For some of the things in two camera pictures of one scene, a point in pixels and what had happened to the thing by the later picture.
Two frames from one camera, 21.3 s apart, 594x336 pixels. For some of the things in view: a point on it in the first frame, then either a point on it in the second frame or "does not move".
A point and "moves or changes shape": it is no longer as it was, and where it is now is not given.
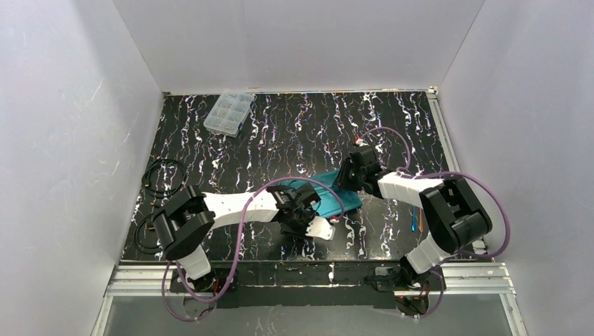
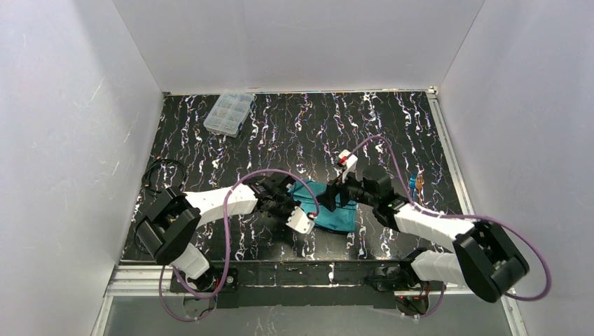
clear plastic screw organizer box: (229, 113) does not move
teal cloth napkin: (333, 201) moves or changes shape
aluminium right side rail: (450, 150) does not move
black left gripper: (297, 218) to (282, 202)
